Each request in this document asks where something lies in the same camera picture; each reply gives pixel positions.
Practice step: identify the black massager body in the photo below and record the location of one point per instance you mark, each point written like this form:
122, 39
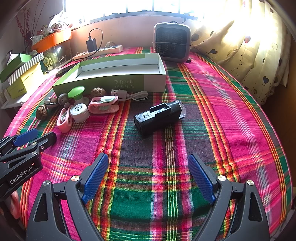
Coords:
155, 118

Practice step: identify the white flat tray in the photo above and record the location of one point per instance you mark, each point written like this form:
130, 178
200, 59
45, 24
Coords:
13, 100

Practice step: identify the black charger adapter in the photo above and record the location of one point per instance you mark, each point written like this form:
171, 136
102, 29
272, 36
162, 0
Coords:
91, 45

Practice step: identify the black heater plug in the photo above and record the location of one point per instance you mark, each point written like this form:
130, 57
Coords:
188, 61

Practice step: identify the green and white cardboard box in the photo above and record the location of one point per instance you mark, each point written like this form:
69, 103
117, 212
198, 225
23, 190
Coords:
152, 83

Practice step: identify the black smartphone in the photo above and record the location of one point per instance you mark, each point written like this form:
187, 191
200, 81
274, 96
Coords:
63, 71

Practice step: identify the orange tray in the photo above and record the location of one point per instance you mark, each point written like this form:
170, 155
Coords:
53, 39

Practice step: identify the green mushroom massager head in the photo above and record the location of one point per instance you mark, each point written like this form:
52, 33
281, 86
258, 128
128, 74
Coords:
76, 90

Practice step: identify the crumpled plastic bag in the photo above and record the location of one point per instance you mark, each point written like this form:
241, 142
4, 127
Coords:
59, 23

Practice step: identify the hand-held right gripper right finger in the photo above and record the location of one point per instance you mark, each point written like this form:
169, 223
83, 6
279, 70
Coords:
201, 178

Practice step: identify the red flower branches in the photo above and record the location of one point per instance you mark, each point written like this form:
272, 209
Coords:
25, 23

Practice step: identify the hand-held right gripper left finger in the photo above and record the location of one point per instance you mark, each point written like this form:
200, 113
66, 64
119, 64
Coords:
96, 178

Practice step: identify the white wall socket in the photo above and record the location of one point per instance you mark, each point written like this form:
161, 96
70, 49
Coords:
80, 20

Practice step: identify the grey small fan heater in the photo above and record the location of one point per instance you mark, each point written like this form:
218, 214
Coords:
172, 41

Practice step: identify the window frame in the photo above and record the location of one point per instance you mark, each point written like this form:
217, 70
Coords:
138, 14

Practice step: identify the white plug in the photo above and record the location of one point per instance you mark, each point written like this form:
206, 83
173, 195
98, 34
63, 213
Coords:
109, 45

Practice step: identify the brown walnut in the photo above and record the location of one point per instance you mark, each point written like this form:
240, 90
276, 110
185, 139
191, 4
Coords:
98, 92
42, 112

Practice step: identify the pink and green plaid blanket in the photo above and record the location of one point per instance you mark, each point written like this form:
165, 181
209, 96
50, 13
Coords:
231, 127

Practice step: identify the white round massager head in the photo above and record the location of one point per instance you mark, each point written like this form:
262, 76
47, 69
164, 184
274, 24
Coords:
79, 112

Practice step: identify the pink clip with mint pad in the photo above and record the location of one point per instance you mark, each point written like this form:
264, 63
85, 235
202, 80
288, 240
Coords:
101, 109

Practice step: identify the grey ball massager head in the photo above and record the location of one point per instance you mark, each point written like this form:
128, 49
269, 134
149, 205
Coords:
63, 99

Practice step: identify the small green ornament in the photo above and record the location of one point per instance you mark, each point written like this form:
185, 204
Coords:
47, 62

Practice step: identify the beige power strip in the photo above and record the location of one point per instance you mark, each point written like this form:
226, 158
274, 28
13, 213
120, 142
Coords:
108, 49

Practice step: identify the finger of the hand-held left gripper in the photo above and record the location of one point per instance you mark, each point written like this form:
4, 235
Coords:
47, 141
25, 136

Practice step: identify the cream heart print curtain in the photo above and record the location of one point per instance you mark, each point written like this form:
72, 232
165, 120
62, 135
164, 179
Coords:
249, 58

